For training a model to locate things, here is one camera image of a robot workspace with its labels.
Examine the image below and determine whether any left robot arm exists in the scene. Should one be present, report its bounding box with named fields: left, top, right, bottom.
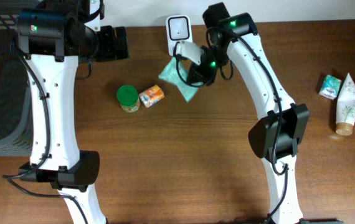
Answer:
left=6, top=1, right=129, bottom=223

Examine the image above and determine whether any orange small tissue pack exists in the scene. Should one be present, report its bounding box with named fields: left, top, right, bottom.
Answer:
left=139, top=85, right=165, bottom=108

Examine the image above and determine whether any green round lid jar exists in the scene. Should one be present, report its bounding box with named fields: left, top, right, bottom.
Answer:
left=116, top=85, right=140, bottom=113

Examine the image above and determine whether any small teal tissue pack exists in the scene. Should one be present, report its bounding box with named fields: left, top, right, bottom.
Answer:
left=319, top=75, right=342, bottom=100

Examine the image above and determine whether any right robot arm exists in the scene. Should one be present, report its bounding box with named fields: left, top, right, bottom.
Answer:
left=191, top=2, right=310, bottom=223

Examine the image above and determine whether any light teal wipes packet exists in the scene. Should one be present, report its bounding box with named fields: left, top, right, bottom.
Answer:
left=158, top=57, right=198, bottom=102

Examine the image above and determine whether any white barcode scanner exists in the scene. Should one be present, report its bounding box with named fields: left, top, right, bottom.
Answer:
left=166, top=15, right=192, bottom=56

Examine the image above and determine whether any dark grey plastic basket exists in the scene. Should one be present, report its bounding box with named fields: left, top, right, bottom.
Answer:
left=0, top=0, right=38, bottom=157

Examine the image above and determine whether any white Pantene tube gold cap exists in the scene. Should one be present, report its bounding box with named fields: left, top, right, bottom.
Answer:
left=335, top=73, right=355, bottom=136

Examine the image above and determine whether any right black cable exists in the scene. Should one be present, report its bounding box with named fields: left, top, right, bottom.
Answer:
left=173, top=26, right=289, bottom=224

